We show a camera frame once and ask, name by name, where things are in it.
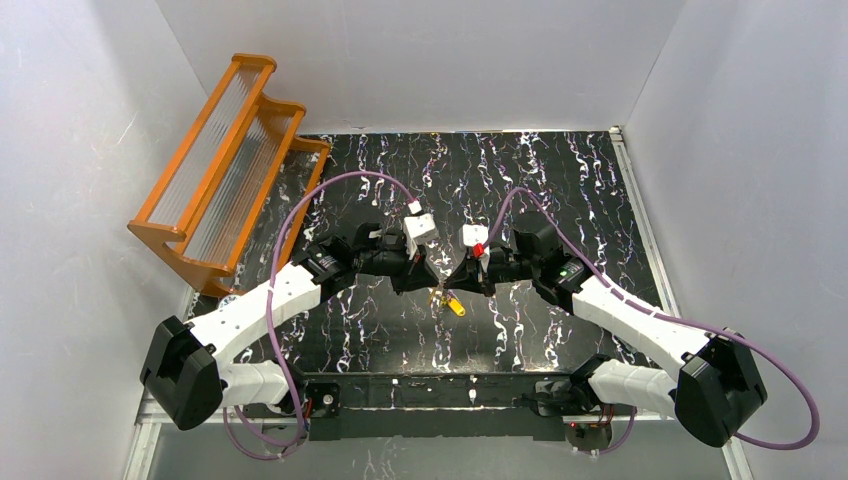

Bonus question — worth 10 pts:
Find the white keyring holder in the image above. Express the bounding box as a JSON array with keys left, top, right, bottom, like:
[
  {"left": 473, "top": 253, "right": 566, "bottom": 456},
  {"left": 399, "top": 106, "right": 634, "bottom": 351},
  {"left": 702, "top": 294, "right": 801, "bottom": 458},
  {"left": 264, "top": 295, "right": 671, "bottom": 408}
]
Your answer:
[{"left": 428, "top": 287, "right": 451, "bottom": 311}]

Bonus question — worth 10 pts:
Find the yellow tagged key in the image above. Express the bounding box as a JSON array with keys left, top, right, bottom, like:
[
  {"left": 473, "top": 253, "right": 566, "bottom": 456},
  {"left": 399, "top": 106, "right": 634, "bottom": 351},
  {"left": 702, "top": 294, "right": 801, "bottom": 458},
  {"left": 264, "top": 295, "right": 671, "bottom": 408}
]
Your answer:
[{"left": 446, "top": 297, "right": 466, "bottom": 317}]

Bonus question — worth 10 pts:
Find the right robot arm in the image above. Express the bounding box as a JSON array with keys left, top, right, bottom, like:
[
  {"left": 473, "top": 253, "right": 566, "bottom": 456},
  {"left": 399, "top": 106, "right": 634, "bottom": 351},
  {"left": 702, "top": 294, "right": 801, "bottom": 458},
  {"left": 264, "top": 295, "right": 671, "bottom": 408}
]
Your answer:
[{"left": 445, "top": 211, "right": 768, "bottom": 447}]

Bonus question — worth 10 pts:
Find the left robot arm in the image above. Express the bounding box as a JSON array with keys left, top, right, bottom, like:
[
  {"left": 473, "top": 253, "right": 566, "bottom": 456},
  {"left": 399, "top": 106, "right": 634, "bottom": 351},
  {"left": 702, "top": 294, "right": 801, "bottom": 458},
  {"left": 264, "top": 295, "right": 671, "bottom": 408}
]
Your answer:
[{"left": 140, "top": 214, "right": 439, "bottom": 430}]

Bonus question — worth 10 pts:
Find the orange wooden rack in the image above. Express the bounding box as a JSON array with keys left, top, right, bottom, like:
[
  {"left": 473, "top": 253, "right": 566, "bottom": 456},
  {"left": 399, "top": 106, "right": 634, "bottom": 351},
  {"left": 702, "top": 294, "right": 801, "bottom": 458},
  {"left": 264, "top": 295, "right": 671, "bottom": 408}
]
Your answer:
[{"left": 127, "top": 53, "right": 330, "bottom": 297}]

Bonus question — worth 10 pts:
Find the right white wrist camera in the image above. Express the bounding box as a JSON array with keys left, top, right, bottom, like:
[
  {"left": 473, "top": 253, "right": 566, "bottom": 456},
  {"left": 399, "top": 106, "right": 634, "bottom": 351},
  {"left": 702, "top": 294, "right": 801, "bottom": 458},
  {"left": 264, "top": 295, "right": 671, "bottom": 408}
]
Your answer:
[{"left": 460, "top": 224, "right": 490, "bottom": 262}]

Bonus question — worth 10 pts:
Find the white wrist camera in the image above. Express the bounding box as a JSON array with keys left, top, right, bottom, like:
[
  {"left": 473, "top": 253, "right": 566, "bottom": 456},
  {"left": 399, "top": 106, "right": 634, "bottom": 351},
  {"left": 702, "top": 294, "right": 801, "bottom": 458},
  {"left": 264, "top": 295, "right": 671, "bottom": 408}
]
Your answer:
[
  {"left": 460, "top": 224, "right": 490, "bottom": 262},
  {"left": 402, "top": 200, "right": 439, "bottom": 260}
]

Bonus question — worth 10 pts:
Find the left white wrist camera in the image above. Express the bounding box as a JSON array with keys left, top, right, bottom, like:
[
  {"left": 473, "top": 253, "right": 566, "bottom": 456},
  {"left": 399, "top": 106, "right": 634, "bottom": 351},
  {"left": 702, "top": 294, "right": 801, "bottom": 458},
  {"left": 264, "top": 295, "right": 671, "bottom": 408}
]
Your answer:
[{"left": 402, "top": 200, "right": 439, "bottom": 260}]

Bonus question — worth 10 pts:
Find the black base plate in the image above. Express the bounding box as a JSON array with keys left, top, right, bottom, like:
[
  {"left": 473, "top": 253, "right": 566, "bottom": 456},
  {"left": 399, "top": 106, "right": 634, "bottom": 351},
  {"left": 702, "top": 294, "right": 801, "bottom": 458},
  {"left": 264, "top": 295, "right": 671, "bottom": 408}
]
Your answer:
[{"left": 241, "top": 372, "right": 614, "bottom": 442}]

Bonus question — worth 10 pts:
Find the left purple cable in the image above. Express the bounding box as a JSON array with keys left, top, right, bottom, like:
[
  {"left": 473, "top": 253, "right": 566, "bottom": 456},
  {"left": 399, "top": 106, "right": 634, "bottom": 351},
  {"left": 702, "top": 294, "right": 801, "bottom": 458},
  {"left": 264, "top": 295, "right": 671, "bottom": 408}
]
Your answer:
[{"left": 221, "top": 170, "right": 422, "bottom": 461}]

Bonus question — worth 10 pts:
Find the purple cable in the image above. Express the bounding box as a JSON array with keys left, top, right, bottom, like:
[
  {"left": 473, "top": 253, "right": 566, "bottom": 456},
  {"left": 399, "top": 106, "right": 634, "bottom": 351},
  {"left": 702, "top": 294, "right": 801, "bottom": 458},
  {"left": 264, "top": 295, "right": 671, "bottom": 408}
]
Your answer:
[
  {"left": 483, "top": 187, "right": 821, "bottom": 456},
  {"left": 221, "top": 170, "right": 422, "bottom": 461}
]

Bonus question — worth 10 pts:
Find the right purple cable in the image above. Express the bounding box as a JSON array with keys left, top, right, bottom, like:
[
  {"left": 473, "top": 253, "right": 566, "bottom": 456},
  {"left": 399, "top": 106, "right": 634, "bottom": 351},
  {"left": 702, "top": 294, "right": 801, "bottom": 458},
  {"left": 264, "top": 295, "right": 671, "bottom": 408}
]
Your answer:
[{"left": 483, "top": 187, "right": 821, "bottom": 456}]

